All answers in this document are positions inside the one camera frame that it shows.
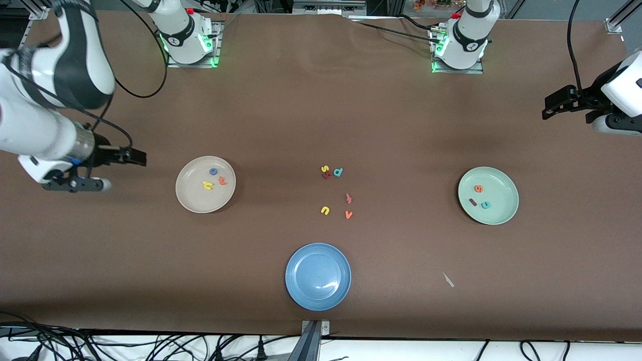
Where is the beige round plate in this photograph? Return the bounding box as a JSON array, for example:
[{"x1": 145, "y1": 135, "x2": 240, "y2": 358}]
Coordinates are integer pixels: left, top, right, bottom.
[{"x1": 175, "y1": 155, "x2": 237, "y2": 214}]

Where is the brown table cover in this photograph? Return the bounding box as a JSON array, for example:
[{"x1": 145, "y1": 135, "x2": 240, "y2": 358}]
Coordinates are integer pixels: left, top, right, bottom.
[{"x1": 0, "y1": 9, "x2": 642, "y2": 342}]

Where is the green round plate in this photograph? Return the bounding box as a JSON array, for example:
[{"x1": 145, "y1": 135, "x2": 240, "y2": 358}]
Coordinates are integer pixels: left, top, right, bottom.
[{"x1": 457, "y1": 166, "x2": 520, "y2": 225}]

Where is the blue round plate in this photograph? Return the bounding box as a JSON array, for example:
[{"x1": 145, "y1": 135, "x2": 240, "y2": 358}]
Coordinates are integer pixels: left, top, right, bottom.
[{"x1": 285, "y1": 243, "x2": 352, "y2": 311}]

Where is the grey metal box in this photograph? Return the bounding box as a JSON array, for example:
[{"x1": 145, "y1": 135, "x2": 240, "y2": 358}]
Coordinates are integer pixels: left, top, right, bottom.
[{"x1": 293, "y1": 0, "x2": 367, "y2": 16}]

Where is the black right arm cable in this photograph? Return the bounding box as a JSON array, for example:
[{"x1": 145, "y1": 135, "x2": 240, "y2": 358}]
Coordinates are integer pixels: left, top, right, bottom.
[{"x1": 0, "y1": 0, "x2": 169, "y2": 151}]

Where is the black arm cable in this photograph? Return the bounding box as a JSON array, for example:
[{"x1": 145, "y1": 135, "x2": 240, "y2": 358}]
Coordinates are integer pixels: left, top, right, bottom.
[
  {"x1": 567, "y1": 0, "x2": 590, "y2": 98},
  {"x1": 0, "y1": 0, "x2": 169, "y2": 151}
]

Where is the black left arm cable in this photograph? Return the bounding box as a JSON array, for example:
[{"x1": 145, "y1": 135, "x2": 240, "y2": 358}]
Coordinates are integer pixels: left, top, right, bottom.
[{"x1": 567, "y1": 0, "x2": 590, "y2": 98}]

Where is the aluminium frame profile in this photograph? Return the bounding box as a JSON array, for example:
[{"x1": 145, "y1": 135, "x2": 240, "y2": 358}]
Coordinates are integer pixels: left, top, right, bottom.
[
  {"x1": 604, "y1": 0, "x2": 642, "y2": 35},
  {"x1": 28, "y1": 0, "x2": 51, "y2": 21}
]

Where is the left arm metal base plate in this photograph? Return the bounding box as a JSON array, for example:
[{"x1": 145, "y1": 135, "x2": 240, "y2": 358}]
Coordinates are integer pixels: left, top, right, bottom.
[{"x1": 430, "y1": 25, "x2": 485, "y2": 75}]

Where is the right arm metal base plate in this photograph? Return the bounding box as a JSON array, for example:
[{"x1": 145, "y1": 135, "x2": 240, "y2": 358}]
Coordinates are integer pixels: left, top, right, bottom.
[{"x1": 167, "y1": 21, "x2": 222, "y2": 68}]

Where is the black cable on table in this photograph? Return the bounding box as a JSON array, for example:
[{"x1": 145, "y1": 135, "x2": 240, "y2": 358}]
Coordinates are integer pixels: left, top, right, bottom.
[
  {"x1": 396, "y1": 14, "x2": 436, "y2": 33},
  {"x1": 351, "y1": 20, "x2": 435, "y2": 44}
]

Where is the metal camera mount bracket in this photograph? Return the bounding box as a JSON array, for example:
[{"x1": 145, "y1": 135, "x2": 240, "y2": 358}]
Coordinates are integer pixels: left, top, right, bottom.
[{"x1": 288, "y1": 320, "x2": 331, "y2": 361}]

